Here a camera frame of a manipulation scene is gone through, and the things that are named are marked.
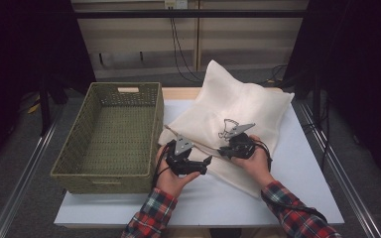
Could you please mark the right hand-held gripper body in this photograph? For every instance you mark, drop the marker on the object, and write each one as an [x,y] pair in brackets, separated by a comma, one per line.
[243,145]

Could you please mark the person's right leg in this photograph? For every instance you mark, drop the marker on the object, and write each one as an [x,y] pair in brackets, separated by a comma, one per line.
[264,233]

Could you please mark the green woven basket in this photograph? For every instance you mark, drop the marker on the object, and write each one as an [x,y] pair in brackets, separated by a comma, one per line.
[115,139]

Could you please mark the metal floor rail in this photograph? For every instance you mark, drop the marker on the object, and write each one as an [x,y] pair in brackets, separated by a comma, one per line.
[354,195]
[23,178]

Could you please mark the person's right hand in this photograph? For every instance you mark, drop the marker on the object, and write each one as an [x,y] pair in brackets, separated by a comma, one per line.
[259,165]

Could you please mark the white wall outlet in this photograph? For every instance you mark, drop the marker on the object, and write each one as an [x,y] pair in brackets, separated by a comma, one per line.
[176,4]

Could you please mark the black horizontal bar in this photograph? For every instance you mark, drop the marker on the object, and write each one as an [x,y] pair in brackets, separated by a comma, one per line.
[231,13]

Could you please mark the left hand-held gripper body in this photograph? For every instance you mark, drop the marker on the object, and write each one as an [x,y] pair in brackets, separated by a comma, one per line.
[182,145]

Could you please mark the white table cover sheet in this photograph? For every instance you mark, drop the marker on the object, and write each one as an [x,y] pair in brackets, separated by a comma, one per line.
[218,208]

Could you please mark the person's left hand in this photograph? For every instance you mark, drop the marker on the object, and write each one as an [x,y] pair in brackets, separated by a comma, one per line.
[167,180]

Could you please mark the person's left leg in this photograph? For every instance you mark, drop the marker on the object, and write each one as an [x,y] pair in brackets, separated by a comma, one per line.
[188,233]

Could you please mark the person's leg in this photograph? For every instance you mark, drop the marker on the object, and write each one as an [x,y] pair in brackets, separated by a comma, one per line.
[188,233]
[264,233]

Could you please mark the black metal stand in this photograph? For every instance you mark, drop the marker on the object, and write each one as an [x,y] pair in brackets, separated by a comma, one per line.
[44,109]
[317,102]

